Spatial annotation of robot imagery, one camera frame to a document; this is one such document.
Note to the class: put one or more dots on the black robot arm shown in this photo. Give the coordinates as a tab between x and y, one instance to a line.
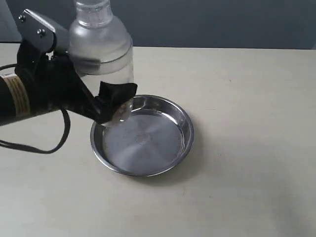
14	101

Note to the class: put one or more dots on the round stainless steel tray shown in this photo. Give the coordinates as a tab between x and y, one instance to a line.
157	136

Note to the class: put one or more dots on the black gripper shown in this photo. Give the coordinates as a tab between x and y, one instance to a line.
53	82

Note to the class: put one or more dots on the clear plastic shaker bottle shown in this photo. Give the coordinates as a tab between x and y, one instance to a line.
101	48

